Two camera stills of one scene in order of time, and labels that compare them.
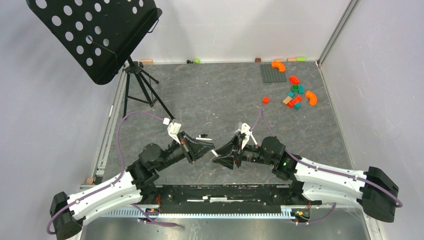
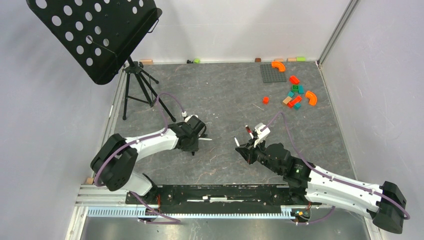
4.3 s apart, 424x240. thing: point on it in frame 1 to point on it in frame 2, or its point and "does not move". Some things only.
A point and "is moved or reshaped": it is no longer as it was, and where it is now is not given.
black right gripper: (230, 152) to (247, 152)
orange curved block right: (312, 97) does not move
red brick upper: (294, 80) does not move
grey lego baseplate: (272, 74) does not move
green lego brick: (295, 88) does not move
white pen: (215, 153) is moved or reshaped
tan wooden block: (287, 100) does not move
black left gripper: (192, 148) to (194, 147)
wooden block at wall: (146, 61) does not move
